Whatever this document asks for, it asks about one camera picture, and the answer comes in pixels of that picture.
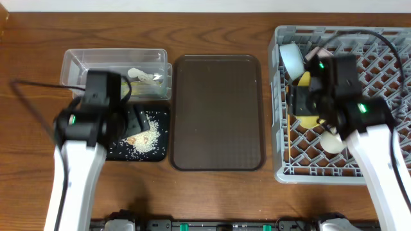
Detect light blue bowl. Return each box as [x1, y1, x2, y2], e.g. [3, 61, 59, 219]
[279, 43, 304, 81]

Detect black waste tray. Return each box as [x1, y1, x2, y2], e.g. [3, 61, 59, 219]
[105, 102, 171, 162]

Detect rice and nut leftovers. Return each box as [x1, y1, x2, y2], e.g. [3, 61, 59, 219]
[112, 112, 168, 160]

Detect green snack wrapper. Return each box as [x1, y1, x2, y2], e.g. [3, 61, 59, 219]
[131, 81, 166, 97]

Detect white tissue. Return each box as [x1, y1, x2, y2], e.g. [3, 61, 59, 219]
[127, 67, 163, 85]

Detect yellow plate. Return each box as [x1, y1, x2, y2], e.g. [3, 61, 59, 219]
[295, 71, 325, 129]

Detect white cup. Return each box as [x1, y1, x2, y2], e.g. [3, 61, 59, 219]
[320, 128, 346, 154]

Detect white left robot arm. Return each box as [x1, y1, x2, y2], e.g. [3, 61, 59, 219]
[44, 97, 148, 230]

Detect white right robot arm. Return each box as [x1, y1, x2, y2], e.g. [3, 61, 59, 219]
[286, 83, 410, 230]

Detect white bowl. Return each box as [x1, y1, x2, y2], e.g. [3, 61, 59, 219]
[305, 47, 333, 61]

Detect wooden chopstick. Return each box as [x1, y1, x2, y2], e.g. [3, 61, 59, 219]
[286, 86, 292, 160]

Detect clear plastic waste bin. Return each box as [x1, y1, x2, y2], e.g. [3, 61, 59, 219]
[60, 48, 172, 101]

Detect dark brown serving tray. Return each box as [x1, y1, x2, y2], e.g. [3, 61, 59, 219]
[170, 55, 266, 171]

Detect grey dishwasher rack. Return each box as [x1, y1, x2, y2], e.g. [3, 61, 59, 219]
[268, 26, 410, 185]

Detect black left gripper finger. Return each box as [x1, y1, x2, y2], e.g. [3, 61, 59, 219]
[125, 105, 141, 138]
[134, 104, 150, 132]

